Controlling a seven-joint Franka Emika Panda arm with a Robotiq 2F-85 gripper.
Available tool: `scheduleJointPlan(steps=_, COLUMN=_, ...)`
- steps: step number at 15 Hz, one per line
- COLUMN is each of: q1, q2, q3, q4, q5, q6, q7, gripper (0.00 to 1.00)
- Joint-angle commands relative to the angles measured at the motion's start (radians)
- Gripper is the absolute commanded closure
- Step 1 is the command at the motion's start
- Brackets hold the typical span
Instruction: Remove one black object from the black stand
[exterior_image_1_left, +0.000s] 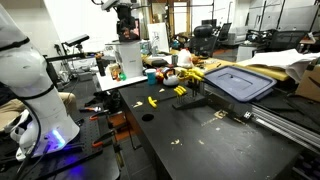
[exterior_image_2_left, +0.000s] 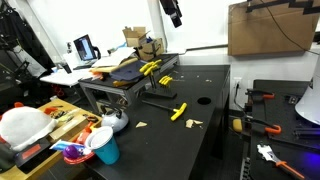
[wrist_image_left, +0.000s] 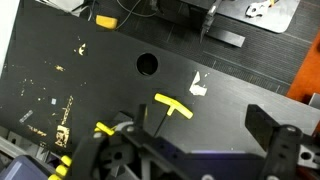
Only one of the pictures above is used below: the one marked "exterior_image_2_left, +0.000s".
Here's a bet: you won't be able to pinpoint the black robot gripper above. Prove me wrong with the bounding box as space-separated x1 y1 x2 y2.
159 0 183 28

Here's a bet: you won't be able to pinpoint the black hex key stand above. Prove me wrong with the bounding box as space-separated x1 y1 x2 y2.
143 87 178 100

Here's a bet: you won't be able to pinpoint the taped cardboard box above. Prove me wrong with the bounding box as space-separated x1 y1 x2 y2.
135 37 165 62

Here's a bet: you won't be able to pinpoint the open empty cardboard box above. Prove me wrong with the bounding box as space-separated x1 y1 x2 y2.
121 26 151 48

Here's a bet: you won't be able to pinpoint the dark blue plastic lid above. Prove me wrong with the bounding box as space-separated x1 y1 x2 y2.
109 59 149 83

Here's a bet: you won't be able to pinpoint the large brown cardboard panel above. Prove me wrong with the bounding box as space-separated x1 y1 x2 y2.
227 0 320 57

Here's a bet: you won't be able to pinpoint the light wooden board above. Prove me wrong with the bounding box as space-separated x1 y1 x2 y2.
88 57 139 74

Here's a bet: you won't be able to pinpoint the crumpled tan paper scrap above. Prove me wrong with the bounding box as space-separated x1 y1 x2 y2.
184 118 204 130

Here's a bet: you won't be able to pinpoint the black clamp orange grip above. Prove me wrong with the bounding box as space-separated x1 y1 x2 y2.
245 88 276 101

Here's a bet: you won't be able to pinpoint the yellow sponge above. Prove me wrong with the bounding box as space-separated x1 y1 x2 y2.
232 118 244 134

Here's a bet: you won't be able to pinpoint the black zigzag strip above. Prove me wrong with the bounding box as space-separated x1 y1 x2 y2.
246 0 320 15

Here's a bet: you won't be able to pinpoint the white desk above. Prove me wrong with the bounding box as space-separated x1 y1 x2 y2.
39 66 95 88

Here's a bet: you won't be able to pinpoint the light wooden table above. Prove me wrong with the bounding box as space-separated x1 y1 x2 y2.
0 97 103 180

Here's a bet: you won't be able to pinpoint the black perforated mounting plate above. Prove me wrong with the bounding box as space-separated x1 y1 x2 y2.
249 79 320 180

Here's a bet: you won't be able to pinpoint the red orange hand tool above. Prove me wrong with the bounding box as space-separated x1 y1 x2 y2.
75 121 96 145

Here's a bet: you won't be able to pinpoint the blue plastic cup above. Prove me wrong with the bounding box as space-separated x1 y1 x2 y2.
89 126 121 166

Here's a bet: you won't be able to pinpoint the wooden block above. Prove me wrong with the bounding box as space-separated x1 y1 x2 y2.
48 114 88 142

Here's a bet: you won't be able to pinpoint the black hanging jackets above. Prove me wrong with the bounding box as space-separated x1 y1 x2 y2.
0 0 55 72

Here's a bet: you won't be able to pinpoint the white blue toothpaste tube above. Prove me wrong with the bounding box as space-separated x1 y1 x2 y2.
49 139 87 152

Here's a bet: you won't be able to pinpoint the purple toy ball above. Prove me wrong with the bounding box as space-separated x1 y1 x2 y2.
62 145 81 160

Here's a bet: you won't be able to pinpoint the black aluminium bar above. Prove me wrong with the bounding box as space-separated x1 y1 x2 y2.
293 127 320 139

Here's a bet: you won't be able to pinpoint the red plastic plate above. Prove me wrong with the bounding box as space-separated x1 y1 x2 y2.
62 150 97 166

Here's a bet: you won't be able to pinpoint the white fluffy mound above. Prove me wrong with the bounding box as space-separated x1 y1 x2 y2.
0 105 58 152

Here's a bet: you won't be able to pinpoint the black kitchen scale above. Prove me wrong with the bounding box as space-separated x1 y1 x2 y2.
13 137 52 169

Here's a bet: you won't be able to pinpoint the black side table aluminium frame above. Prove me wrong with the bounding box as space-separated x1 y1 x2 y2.
78 53 181 107

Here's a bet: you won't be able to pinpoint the short yellow T-handle hex key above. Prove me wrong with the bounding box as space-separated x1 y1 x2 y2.
158 75 170 90
162 78 174 92
160 76 172 91

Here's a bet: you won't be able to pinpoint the white wall outlet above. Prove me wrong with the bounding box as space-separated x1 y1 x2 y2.
233 77 243 89

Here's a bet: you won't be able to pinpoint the largest yellow T-handle hex key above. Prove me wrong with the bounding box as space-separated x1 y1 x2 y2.
141 99 188 122

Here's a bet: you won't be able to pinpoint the open laptop with black frame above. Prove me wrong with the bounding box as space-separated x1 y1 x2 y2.
72 33 102 64

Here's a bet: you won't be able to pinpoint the thin black hanging cable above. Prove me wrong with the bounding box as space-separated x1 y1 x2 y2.
258 0 320 57

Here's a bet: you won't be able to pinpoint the silver kettle with black handle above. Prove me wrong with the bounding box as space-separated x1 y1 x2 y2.
100 105 130 133

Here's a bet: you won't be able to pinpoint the black clamp curved orange handle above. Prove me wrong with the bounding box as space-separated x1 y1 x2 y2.
233 115 283 136

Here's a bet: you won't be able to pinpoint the orange handled small tool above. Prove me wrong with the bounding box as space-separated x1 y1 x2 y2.
43 105 64 115

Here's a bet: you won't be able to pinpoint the silver clamp orange handle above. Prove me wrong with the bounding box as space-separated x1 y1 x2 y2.
257 143 306 180

